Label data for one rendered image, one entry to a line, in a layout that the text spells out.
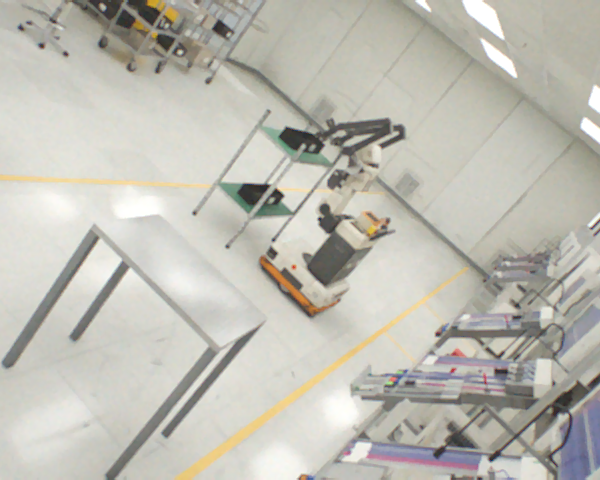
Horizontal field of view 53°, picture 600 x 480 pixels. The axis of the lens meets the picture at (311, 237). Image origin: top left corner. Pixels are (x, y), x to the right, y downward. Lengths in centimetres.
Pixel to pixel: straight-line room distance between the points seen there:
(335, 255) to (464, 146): 750
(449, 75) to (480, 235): 315
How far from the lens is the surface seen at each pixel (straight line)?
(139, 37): 790
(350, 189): 495
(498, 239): 1190
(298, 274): 489
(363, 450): 246
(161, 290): 233
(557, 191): 1184
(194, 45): 924
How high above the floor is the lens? 195
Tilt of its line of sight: 17 degrees down
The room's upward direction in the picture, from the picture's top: 39 degrees clockwise
